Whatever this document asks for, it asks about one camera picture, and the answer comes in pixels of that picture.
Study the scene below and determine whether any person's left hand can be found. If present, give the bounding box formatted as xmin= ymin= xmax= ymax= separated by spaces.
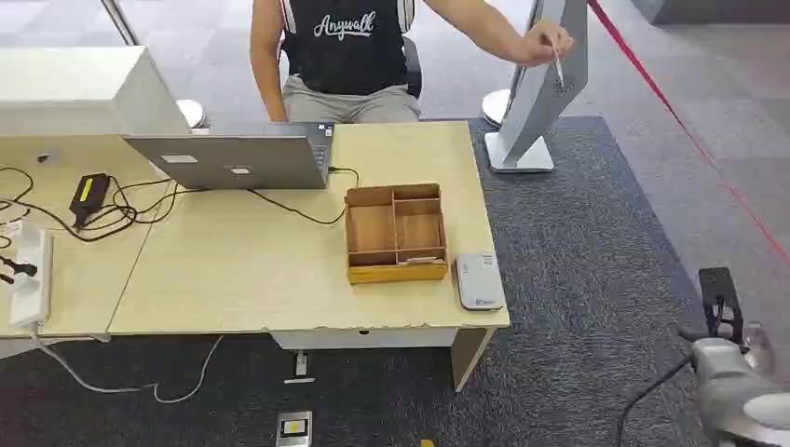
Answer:
xmin=515 ymin=20 xmax=575 ymax=68

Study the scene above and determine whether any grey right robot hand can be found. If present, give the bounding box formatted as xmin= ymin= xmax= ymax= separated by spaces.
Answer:
xmin=699 ymin=266 xmax=746 ymax=345

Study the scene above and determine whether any silver display stand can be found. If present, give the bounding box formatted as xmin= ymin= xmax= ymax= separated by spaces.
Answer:
xmin=484 ymin=0 xmax=591 ymax=174

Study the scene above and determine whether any round white stanchion base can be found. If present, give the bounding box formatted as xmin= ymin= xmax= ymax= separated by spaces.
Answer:
xmin=175 ymin=98 xmax=208 ymax=129
xmin=481 ymin=88 xmax=513 ymax=129

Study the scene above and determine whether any dark grey carpet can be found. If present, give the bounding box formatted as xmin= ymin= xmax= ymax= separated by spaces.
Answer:
xmin=0 ymin=115 xmax=712 ymax=447

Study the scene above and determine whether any red barrier belt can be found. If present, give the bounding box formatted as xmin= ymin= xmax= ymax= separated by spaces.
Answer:
xmin=586 ymin=0 xmax=790 ymax=267

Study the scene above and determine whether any person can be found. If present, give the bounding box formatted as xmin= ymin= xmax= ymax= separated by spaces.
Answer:
xmin=250 ymin=0 xmax=575 ymax=125

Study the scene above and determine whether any grey card reader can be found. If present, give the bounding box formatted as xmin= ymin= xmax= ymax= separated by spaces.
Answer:
xmin=454 ymin=251 xmax=506 ymax=312

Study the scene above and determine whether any wooden card box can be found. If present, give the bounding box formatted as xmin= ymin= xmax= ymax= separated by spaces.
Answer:
xmin=343 ymin=182 xmax=450 ymax=286

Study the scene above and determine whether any grey laptop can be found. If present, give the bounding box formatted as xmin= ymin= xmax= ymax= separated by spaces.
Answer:
xmin=123 ymin=121 xmax=336 ymax=191

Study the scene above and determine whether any pale wooden desk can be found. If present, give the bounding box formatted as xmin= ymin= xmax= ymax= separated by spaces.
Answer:
xmin=107 ymin=121 xmax=511 ymax=394
xmin=0 ymin=134 xmax=175 ymax=342

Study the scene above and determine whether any silver stanchion pole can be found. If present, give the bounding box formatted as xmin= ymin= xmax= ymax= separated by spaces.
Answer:
xmin=100 ymin=0 xmax=142 ymax=48

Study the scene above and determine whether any metal floor socket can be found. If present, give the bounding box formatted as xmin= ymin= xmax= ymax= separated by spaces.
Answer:
xmin=276 ymin=411 xmax=314 ymax=447

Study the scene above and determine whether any white partition box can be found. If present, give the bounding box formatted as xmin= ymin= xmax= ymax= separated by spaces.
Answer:
xmin=0 ymin=46 xmax=191 ymax=138

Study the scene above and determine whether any black power adapter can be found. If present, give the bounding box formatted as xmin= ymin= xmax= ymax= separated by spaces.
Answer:
xmin=69 ymin=173 xmax=111 ymax=231

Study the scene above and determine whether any white power strip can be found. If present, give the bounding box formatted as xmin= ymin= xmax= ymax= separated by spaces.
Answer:
xmin=8 ymin=223 xmax=54 ymax=328

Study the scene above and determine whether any black plug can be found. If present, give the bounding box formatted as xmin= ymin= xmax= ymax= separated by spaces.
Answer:
xmin=0 ymin=254 xmax=39 ymax=287

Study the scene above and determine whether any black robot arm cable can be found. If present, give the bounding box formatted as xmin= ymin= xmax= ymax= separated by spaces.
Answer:
xmin=616 ymin=352 xmax=696 ymax=447

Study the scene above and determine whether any black laptop cable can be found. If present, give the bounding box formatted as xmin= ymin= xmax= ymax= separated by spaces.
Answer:
xmin=246 ymin=165 xmax=361 ymax=227

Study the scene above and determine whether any white desk bracket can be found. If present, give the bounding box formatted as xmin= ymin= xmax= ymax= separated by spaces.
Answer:
xmin=283 ymin=350 xmax=316 ymax=386

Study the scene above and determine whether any black adapter cable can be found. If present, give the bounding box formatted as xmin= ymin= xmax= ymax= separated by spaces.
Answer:
xmin=0 ymin=165 xmax=211 ymax=244

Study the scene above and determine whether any white power cable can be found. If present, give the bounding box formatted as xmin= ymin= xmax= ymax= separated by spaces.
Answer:
xmin=29 ymin=325 xmax=225 ymax=405

